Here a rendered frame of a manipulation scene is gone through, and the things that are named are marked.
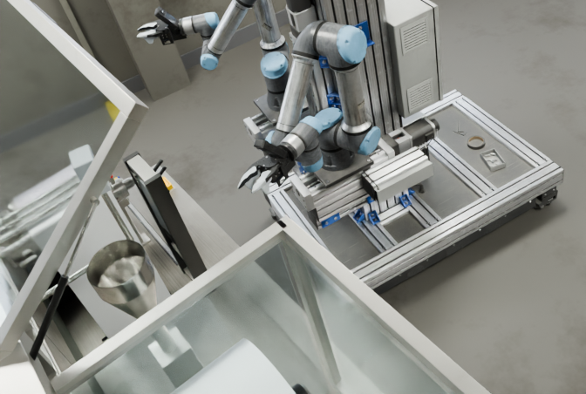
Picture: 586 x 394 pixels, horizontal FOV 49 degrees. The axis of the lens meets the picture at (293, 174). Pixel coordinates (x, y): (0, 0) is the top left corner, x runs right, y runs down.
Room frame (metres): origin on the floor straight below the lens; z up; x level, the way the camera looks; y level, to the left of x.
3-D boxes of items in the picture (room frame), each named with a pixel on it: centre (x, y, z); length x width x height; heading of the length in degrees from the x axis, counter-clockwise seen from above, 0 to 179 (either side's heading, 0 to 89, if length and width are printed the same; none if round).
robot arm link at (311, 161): (1.68, -0.07, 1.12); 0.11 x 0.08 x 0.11; 41
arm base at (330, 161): (1.95, -0.19, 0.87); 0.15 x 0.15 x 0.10
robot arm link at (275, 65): (2.43, -0.06, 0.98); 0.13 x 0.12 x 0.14; 170
